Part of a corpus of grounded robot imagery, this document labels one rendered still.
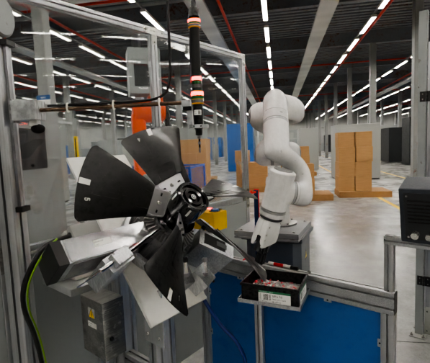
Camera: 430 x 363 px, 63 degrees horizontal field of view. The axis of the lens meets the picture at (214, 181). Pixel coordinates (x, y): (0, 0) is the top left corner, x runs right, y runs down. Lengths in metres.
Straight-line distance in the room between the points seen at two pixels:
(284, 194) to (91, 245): 0.60
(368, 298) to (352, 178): 7.98
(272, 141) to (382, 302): 0.68
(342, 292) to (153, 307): 0.69
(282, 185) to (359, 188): 8.32
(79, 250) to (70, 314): 0.84
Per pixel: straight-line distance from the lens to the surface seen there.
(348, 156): 9.27
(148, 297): 1.23
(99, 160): 1.09
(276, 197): 1.12
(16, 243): 1.51
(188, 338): 2.48
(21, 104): 1.45
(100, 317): 1.43
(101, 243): 1.11
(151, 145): 1.33
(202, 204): 1.17
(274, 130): 1.23
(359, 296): 1.44
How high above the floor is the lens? 1.38
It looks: 6 degrees down
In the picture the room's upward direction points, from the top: 2 degrees counter-clockwise
